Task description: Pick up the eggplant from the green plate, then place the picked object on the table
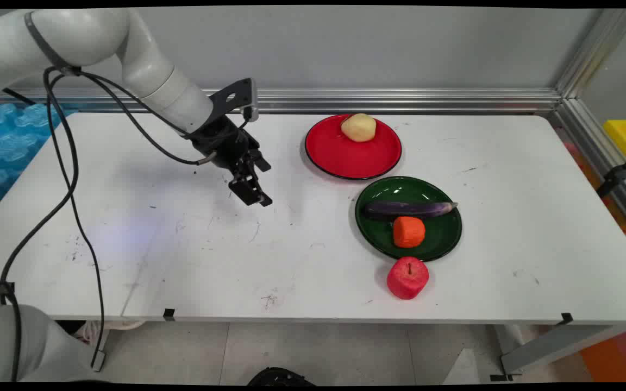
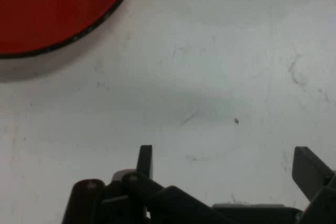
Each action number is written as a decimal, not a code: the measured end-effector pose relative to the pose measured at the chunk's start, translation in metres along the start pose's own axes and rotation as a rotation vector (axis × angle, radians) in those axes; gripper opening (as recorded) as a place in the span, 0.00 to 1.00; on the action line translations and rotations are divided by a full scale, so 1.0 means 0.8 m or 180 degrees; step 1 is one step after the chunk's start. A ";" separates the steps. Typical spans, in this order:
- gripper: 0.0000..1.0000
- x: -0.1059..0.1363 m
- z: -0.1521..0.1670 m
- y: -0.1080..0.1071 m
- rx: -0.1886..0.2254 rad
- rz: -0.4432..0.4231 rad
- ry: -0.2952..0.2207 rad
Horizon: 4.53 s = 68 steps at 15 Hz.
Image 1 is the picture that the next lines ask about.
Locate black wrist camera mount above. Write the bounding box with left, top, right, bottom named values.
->
left=209, top=78, right=260, bottom=123

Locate grey table leg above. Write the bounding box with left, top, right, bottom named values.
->
left=490, top=324, right=621, bottom=381

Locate blue foam mat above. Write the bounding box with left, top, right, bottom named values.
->
left=0, top=103, right=81, bottom=213

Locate black cable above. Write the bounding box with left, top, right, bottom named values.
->
left=0, top=66, right=191, bottom=297
left=44, top=66, right=219, bottom=373

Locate orange box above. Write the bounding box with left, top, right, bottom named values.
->
left=579, top=326, right=626, bottom=382

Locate purple eggplant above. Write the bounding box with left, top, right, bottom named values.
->
left=366, top=201, right=459, bottom=220

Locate sideways aluminium frame rail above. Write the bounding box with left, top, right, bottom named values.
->
left=549, top=98, right=626, bottom=242

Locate horizontal aluminium frame rail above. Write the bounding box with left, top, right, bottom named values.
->
left=0, top=88, right=564, bottom=114

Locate black round object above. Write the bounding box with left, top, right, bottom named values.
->
left=247, top=367, right=317, bottom=387

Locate red apple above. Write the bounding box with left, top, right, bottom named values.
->
left=387, top=256, right=430, bottom=300

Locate orange carrot piece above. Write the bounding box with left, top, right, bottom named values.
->
left=393, top=216, right=426, bottom=249

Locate upright aluminium frame post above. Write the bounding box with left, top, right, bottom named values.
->
left=555, top=8, right=626, bottom=99

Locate red plate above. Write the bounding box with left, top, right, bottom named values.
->
left=304, top=113, right=403, bottom=181

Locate dark green plate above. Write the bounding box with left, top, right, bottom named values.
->
left=354, top=175, right=463, bottom=263

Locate yellow potato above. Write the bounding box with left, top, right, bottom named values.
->
left=341, top=113, right=377, bottom=143

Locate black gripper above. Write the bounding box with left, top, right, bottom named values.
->
left=188, top=116, right=273, bottom=207

